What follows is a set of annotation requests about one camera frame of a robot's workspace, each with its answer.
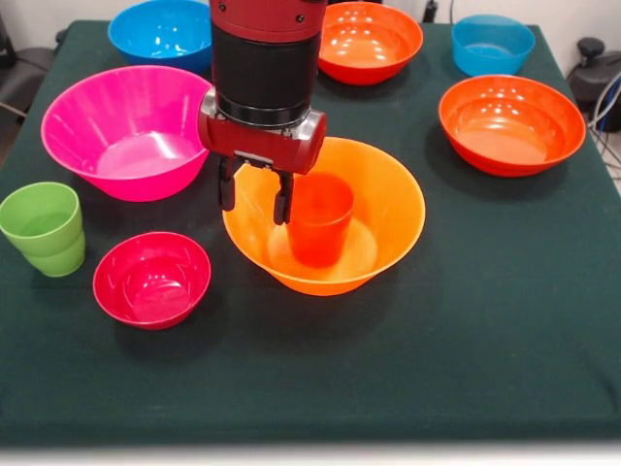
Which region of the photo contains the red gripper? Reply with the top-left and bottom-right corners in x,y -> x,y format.
197,115 -> 327,226

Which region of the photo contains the red-orange plastic cup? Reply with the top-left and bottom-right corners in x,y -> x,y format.
285,173 -> 355,269

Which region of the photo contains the large orange bowl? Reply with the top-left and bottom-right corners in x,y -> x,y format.
221,136 -> 427,297

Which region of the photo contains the large pink bowl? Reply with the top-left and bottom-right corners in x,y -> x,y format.
40,64 -> 214,203

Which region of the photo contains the small crimson bowl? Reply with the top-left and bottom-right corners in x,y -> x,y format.
92,231 -> 212,331

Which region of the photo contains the large blue bowl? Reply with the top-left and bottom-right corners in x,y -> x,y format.
107,0 -> 214,76

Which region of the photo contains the red-orange plastic bowl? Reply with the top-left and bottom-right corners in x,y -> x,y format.
317,1 -> 425,86
438,74 -> 588,178

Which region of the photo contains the green plastic cup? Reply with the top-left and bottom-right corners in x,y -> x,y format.
0,181 -> 86,279

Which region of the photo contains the dark green tablecloth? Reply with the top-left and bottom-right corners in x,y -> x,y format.
0,18 -> 621,446

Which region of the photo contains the small translucent blue bowl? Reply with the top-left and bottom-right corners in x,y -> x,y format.
451,14 -> 537,78

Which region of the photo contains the tangle of cables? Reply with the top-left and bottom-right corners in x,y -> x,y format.
586,72 -> 621,171

